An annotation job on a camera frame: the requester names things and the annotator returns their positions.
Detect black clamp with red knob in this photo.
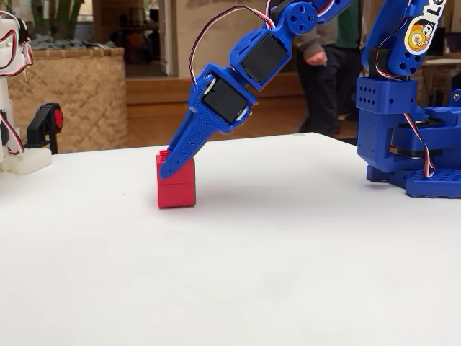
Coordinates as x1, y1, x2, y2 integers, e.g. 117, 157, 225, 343
24, 102, 65, 155

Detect red white cable on white arm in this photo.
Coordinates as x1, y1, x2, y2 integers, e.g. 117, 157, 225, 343
0, 10, 34, 77

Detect grey stones in planter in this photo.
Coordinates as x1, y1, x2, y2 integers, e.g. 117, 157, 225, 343
28, 34, 116, 50

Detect woven basket planter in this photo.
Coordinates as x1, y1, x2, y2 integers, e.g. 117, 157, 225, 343
6, 46, 129, 154

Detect person in grey cardigan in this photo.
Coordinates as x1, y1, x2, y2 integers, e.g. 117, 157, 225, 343
293, 0, 363, 138

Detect round yellow white sticker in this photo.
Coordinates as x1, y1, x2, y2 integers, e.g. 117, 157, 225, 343
406, 0, 447, 55

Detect red lego block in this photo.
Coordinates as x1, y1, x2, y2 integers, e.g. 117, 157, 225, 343
156, 149, 197, 209

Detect red white black base cable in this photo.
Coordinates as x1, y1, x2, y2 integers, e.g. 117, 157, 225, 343
403, 112, 436, 178

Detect green plant stems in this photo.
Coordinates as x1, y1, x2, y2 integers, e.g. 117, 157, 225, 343
30, 0, 86, 40

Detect red white black gripper cable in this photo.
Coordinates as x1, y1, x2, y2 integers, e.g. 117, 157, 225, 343
189, 5, 277, 87

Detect person's right hand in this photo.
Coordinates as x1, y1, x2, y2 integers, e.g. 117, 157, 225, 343
304, 50, 328, 66

